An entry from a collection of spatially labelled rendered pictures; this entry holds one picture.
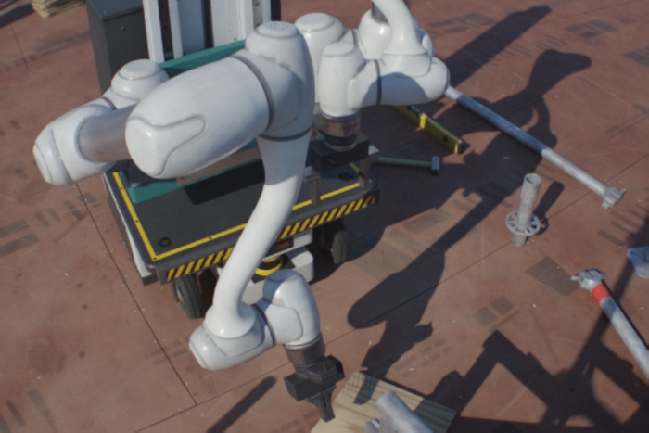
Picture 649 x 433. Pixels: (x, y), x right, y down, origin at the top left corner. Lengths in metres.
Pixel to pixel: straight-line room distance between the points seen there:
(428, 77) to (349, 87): 0.17
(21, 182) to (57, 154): 1.29
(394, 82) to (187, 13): 0.61
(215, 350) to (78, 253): 1.05
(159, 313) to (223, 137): 1.13
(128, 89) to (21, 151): 1.48
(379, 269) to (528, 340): 0.53
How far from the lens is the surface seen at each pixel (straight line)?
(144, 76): 1.50
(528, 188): 2.03
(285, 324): 1.34
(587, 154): 2.75
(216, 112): 0.89
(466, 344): 1.87
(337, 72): 1.36
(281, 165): 1.09
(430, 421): 1.68
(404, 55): 1.39
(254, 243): 1.17
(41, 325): 2.06
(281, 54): 0.96
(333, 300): 1.95
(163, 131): 0.88
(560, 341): 1.94
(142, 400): 1.79
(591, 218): 2.40
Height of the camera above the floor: 1.45
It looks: 39 degrees down
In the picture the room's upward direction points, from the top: straight up
